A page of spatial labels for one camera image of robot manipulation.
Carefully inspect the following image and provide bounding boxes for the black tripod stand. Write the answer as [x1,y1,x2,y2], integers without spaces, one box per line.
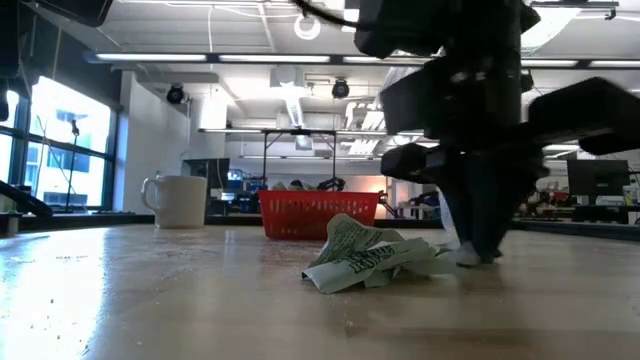
[63,118,82,212]

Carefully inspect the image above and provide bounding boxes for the small black articulated stand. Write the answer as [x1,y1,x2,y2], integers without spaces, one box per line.
[377,189,399,220]

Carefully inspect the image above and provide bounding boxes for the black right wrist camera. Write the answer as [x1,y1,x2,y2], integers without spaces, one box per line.
[379,74,439,137]

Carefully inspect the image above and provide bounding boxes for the large window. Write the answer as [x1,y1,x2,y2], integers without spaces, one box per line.
[0,74,121,211]

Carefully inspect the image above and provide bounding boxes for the white ceramic mug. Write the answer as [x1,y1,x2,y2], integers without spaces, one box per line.
[140,174,209,230]

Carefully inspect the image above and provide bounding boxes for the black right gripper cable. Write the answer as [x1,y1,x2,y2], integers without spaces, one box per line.
[292,0,361,29]

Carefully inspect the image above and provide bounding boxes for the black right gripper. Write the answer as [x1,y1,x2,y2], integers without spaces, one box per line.
[380,54,640,264]

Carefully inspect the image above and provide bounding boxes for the red plastic basket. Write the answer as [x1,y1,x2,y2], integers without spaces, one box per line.
[257,189,381,241]

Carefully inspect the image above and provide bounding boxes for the long ceiling light strip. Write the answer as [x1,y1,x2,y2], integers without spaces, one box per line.
[83,49,640,70]

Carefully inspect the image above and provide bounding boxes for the white ceiling ring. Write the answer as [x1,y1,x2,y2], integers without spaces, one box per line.
[293,14,322,41]

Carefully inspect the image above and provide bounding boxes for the black metal rack frame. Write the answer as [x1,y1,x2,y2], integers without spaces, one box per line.
[261,128,338,191]

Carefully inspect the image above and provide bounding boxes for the green banknote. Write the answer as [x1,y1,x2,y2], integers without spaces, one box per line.
[309,213,407,269]
[442,241,482,268]
[301,237,459,295]
[271,179,317,193]

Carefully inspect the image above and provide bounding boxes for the black computer monitor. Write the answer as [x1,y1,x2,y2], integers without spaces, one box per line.
[182,158,231,191]
[567,159,631,206]

